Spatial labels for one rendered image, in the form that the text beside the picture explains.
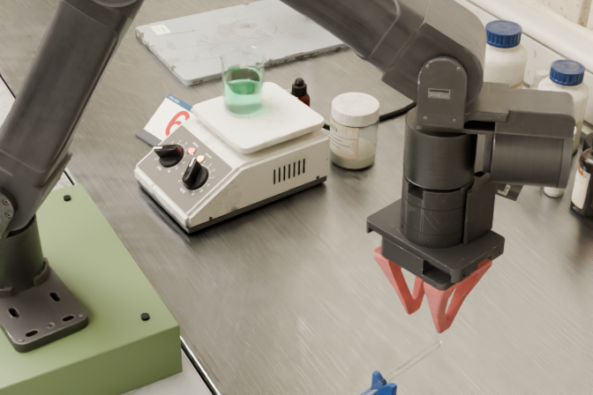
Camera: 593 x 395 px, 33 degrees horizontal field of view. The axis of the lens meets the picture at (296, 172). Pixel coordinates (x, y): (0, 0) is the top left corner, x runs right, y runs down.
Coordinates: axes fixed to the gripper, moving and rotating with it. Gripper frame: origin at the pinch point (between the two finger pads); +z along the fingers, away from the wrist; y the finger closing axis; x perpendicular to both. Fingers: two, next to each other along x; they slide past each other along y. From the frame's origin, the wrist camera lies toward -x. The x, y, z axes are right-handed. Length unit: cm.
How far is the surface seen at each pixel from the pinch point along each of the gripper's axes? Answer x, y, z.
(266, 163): -8.2, 31.6, 1.9
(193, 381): 15.2, 15.2, 8.7
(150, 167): -0.1, 43.3, 4.0
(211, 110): -8.2, 41.5, -1.1
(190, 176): -0.3, 35.5, 2.0
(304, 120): -15.1, 32.7, -0.7
